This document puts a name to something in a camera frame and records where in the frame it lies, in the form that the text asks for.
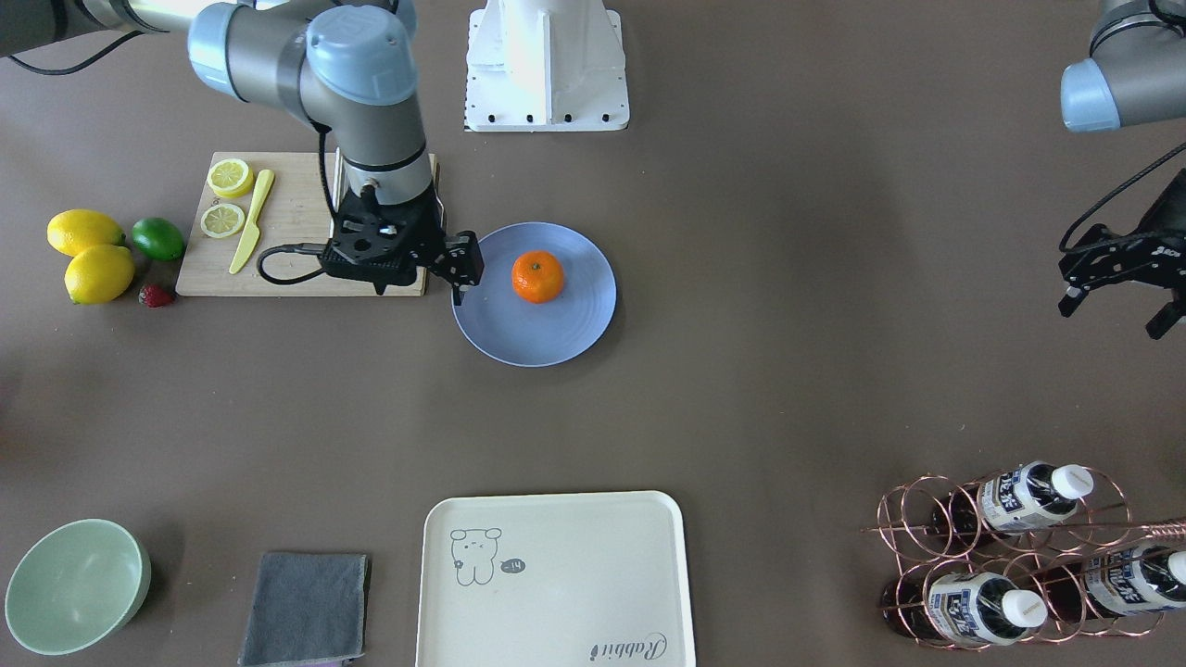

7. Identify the yellow lemon outer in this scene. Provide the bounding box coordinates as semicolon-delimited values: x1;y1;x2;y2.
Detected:
46;208;125;258

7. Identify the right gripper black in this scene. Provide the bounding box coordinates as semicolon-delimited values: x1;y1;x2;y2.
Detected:
319;190;486;307

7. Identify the mint green bowl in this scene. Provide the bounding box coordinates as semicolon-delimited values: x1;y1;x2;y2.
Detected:
4;519;152;656

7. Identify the copper wire bottle rack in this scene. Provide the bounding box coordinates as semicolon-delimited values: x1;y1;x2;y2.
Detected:
872;465;1182;652

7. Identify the orange mandarin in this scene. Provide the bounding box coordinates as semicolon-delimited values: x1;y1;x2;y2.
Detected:
511;250;566;304

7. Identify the grey folded cloth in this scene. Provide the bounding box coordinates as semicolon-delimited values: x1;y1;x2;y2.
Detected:
237;550;372;666

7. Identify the tea bottle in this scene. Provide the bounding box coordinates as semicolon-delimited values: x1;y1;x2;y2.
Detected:
1037;541;1185;623
878;573;1048;649
927;460;1093;547

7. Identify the lemon half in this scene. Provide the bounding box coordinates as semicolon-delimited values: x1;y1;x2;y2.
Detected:
198;202;246;239
205;157;255;199

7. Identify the yellow plastic knife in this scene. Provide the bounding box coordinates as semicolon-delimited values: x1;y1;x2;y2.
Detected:
228;169;275;275

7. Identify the wooden cutting board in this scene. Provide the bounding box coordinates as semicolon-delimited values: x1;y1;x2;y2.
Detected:
176;151;376;298

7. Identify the green lime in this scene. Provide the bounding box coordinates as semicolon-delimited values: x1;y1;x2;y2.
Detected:
130;217;186;261

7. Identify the tea bottle back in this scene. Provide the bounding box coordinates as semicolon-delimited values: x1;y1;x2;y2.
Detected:
1037;541;1185;623
927;460;1093;547

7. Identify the lemon half lower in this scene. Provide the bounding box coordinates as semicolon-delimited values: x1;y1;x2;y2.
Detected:
198;202;246;239

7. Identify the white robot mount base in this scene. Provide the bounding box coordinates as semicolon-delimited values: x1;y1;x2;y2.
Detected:
463;1;631;132

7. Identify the lemon half upper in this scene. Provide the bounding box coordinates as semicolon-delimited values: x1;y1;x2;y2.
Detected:
205;157;255;199

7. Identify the blue plate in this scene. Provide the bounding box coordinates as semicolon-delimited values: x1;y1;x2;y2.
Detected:
453;222;617;368

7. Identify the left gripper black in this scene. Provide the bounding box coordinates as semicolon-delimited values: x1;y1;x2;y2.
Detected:
1058;171;1185;339

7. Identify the tea bottle front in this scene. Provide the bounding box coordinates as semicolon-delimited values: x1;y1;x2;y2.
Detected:
878;573;1048;649

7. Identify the yellow lemon near strawberry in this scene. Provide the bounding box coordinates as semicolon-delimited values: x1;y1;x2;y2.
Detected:
64;244;135;305

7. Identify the cream rabbit tray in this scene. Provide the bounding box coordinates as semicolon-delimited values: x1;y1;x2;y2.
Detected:
416;490;699;666

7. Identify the red strawberry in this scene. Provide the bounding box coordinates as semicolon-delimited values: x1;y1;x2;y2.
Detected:
138;282;176;309

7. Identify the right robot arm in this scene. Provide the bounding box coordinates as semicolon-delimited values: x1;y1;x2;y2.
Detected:
4;1;484;305

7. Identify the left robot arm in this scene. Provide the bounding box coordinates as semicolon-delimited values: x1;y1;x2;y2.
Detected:
1058;1;1185;339

